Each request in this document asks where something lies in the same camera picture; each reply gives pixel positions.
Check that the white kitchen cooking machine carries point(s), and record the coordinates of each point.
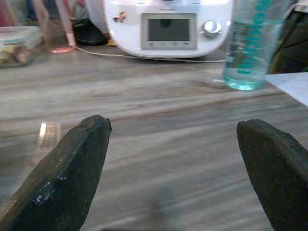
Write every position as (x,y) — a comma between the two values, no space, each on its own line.
(168,29)

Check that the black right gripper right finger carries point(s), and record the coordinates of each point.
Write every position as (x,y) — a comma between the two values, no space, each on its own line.
(276,168)

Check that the black rounded object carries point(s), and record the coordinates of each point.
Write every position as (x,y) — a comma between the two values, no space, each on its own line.
(89,33)

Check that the dark chair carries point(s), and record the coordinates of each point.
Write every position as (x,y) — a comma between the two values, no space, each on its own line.
(292,41)

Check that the clear food storage container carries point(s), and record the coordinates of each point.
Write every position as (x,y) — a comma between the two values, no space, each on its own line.
(18,45)

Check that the small yellow object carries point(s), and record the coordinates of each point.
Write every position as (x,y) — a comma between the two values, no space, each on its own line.
(112,42)

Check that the clear pink-based drinking glass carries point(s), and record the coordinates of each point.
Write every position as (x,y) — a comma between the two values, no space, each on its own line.
(56,26)

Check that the white paper sheet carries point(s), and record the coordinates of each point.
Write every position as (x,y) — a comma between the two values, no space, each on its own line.
(290,86)

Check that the clear glass with teal dots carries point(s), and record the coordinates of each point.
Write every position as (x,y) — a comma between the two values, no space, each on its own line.
(250,48)

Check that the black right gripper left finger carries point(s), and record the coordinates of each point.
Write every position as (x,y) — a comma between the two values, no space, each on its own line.
(60,178)

